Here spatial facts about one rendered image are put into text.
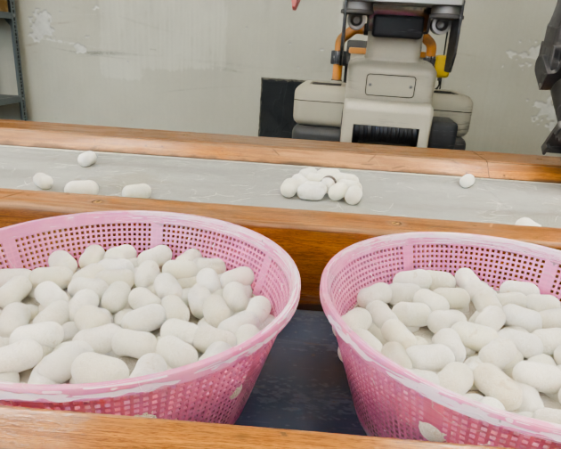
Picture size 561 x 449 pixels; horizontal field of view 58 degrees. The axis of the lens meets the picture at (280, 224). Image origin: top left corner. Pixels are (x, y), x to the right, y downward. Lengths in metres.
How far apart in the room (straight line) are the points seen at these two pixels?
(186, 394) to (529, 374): 0.21
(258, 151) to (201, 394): 0.60
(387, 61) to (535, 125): 1.65
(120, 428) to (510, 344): 0.26
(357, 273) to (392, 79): 0.95
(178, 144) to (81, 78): 2.29
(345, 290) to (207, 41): 2.51
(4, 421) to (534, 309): 0.38
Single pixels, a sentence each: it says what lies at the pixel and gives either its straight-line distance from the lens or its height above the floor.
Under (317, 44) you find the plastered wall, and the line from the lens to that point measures 2.76.
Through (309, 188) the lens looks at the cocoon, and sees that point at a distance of 0.65.
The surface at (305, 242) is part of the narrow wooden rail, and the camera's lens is 0.49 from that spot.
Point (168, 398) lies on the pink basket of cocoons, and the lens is 0.29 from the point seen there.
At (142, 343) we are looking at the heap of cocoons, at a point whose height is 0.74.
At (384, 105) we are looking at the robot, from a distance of 1.32.
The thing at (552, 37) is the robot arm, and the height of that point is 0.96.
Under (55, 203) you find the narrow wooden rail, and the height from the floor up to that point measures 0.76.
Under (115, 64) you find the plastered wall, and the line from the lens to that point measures 3.04.
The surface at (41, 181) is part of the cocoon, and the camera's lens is 0.69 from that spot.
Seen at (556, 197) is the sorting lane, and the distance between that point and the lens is 0.84.
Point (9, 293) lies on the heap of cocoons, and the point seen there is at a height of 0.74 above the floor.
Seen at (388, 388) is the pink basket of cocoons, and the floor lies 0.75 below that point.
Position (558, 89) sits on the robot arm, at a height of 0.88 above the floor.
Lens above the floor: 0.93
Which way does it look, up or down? 20 degrees down
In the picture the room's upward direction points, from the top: 4 degrees clockwise
